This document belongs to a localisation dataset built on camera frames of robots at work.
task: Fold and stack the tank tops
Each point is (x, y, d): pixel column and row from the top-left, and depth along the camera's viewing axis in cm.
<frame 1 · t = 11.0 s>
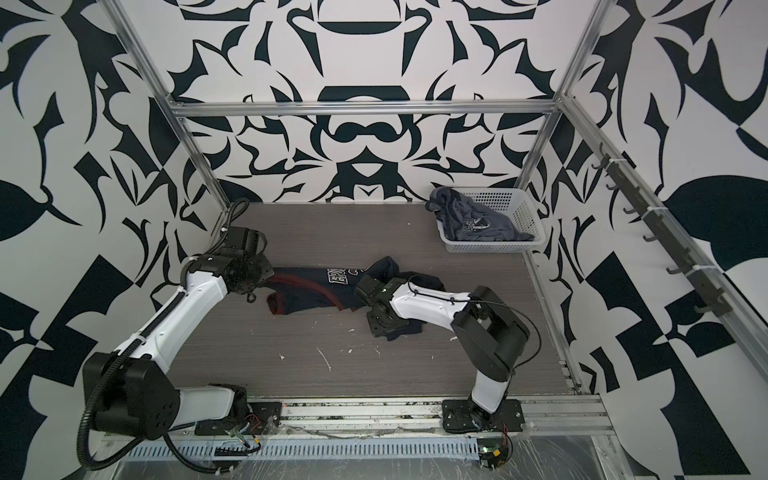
left hand: (263, 267, 84), fingers closed
right hand: (382, 325, 88), fingers open
navy tank top red trim: (296, 290, 92), point 6 cm above the table
blue-grey tank top: (464, 220, 105), point 10 cm above the table

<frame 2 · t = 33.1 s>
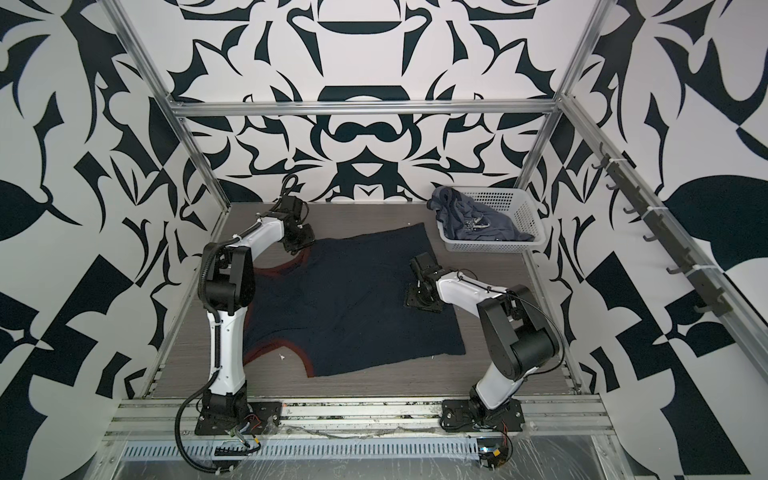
left hand: (310, 236, 105), fingers open
right hand: (416, 300, 93), fingers open
navy tank top red trim: (341, 305, 94), point 2 cm above the table
the other named things where they were.

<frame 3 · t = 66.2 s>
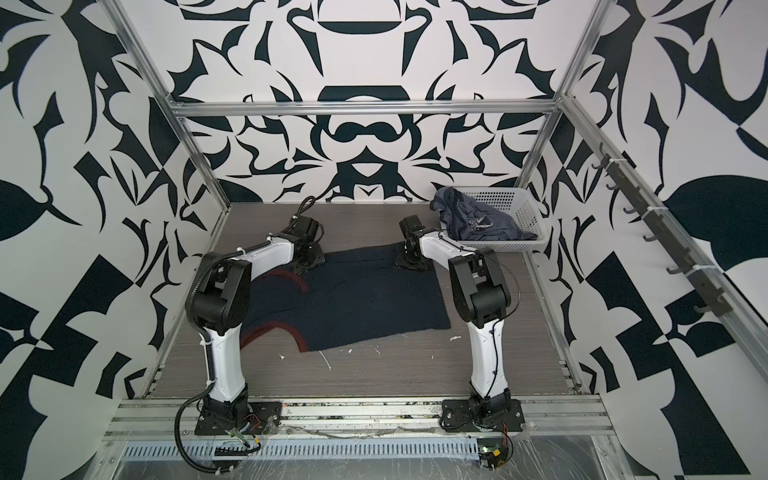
left hand: (318, 255, 102), fingers open
right hand: (405, 260, 102), fingers open
navy tank top red trim: (356, 297, 96), on the table
the other named things where they were.

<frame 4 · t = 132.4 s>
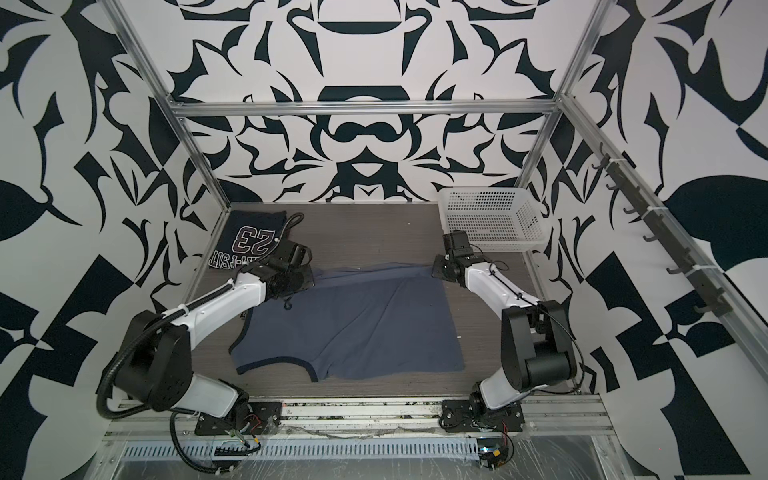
left hand: (307, 272, 89), fingers closed
right hand: (444, 264, 92), fingers closed
blue-grey tank top: (358, 320, 91), point 2 cm above the table
